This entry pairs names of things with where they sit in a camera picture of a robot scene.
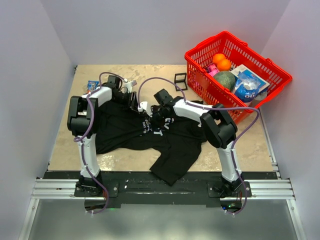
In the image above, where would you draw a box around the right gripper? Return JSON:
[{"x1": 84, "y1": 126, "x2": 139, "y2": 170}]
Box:
[{"x1": 146, "y1": 106, "x2": 169, "y2": 129}]

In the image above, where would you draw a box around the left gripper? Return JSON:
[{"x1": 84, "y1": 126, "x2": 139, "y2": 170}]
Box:
[{"x1": 111, "y1": 90, "x2": 140, "y2": 114}]

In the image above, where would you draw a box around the black printed t-shirt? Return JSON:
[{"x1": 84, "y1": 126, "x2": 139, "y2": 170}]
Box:
[{"x1": 95, "y1": 101, "x2": 207, "y2": 186}]

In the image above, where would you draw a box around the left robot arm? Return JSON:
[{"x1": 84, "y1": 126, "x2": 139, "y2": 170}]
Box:
[{"x1": 67, "y1": 73, "x2": 137, "y2": 197}]

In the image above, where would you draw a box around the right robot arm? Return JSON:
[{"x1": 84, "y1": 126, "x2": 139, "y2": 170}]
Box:
[{"x1": 151, "y1": 89, "x2": 242, "y2": 198}]

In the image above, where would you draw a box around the blue candy packet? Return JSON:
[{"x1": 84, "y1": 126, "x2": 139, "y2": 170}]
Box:
[{"x1": 86, "y1": 80, "x2": 100, "y2": 95}]

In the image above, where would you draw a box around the pink be you box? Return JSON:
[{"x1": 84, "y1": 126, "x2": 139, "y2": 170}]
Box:
[{"x1": 204, "y1": 63, "x2": 220, "y2": 77}]

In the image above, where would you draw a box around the green netted melon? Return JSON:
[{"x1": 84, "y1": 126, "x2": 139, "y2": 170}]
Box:
[{"x1": 213, "y1": 71, "x2": 236, "y2": 92}]

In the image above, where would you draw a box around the red plastic shopping basket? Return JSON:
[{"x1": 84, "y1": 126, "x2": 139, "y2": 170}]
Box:
[{"x1": 184, "y1": 31, "x2": 293, "y2": 109}]

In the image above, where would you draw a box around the upper orange fruit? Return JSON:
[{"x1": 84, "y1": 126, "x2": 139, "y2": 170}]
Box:
[{"x1": 212, "y1": 53, "x2": 226, "y2": 64}]

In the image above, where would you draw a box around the orange fruit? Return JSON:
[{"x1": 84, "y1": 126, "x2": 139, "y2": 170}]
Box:
[
  {"x1": 216, "y1": 58, "x2": 232, "y2": 72},
  {"x1": 212, "y1": 53, "x2": 226, "y2": 64}
]

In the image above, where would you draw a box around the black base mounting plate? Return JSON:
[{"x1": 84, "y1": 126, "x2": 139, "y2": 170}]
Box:
[{"x1": 43, "y1": 171, "x2": 279, "y2": 210}]

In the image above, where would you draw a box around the lower orange fruit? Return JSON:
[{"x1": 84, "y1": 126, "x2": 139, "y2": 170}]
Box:
[{"x1": 216, "y1": 58, "x2": 232, "y2": 72}]

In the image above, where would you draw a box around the blue plastic package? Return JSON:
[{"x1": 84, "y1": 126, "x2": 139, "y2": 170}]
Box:
[{"x1": 234, "y1": 75, "x2": 259, "y2": 106}]

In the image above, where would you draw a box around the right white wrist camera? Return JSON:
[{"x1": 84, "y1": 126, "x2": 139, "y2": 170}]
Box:
[{"x1": 137, "y1": 101, "x2": 151, "y2": 113}]

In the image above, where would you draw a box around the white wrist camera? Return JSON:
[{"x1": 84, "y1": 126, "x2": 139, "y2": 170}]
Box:
[
  {"x1": 137, "y1": 101, "x2": 151, "y2": 113},
  {"x1": 123, "y1": 78, "x2": 137, "y2": 93}
]

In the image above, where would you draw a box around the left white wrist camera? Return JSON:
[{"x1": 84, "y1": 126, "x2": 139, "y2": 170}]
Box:
[{"x1": 123, "y1": 78, "x2": 137, "y2": 93}]

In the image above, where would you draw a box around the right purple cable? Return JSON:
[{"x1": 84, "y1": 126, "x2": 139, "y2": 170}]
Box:
[{"x1": 137, "y1": 76, "x2": 261, "y2": 216}]

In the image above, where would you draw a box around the purple cable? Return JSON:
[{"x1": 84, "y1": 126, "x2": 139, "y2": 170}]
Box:
[
  {"x1": 73, "y1": 71, "x2": 126, "y2": 215},
  {"x1": 137, "y1": 76, "x2": 261, "y2": 216}
]

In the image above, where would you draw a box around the black wire frame cube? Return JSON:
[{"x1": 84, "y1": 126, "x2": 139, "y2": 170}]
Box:
[{"x1": 174, "y1": 72, "x2": 188, "y2": 91}]

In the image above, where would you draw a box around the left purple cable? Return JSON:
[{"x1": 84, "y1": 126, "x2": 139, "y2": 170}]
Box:
[{"x1": 73, "y1": 71, "x2": 126, "y2": 215}]

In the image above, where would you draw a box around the aluminium rail frame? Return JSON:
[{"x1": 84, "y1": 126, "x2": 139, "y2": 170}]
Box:
[{"x1": 18, "y1": 147, "x2": 307, "y2": 240}]

